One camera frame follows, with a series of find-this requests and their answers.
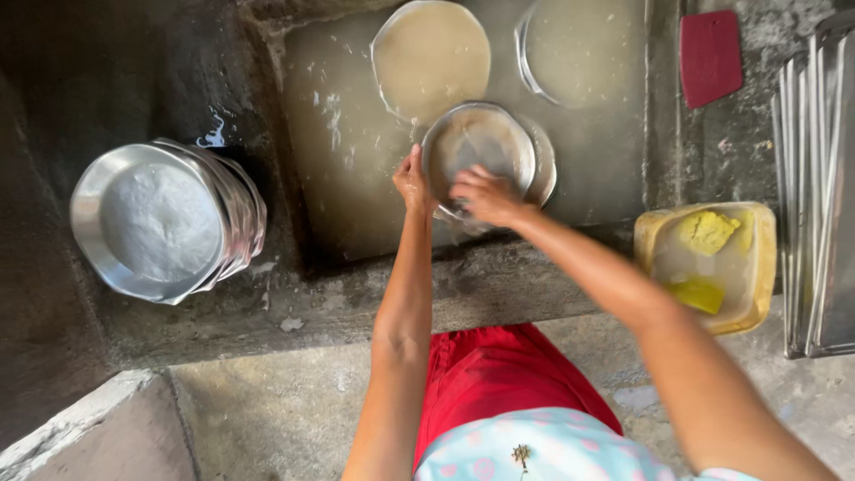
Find yellow-green sponge piece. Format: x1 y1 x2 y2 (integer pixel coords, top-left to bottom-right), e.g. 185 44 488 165
668 277 726 315

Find yellow plastic tub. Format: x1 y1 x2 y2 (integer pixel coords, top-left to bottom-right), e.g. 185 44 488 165
633 202 778 336

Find person's left hand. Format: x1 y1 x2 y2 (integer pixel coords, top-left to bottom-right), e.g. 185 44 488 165
392 143 438 216

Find person's right hand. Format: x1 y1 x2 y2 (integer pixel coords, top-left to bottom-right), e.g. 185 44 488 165
449 165 537 229

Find concrete wash basin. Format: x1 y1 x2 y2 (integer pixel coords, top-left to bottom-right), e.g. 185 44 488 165
237 0 682 335

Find stack of steel plates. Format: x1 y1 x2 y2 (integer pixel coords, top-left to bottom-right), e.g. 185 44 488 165
69 138 268 306

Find red plastic scraper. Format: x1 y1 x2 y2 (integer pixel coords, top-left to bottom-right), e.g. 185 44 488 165
679 9 744 110

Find yellow sponge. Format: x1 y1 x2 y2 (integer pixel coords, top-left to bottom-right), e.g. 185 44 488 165
678 210 742 257

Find stack of steel trays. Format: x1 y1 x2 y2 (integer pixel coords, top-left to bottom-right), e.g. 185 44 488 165
770 10 855 359

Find light blue patterned shirt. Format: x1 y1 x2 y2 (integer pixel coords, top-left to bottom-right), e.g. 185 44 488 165
413 408 762 481

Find red shorts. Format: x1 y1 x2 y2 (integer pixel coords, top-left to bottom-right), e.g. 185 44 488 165
413 323 624 472

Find round steel plate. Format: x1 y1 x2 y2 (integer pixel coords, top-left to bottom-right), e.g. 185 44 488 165
370 0 493 126
514 0 646 110
421 102 537 223
517 117 558 209

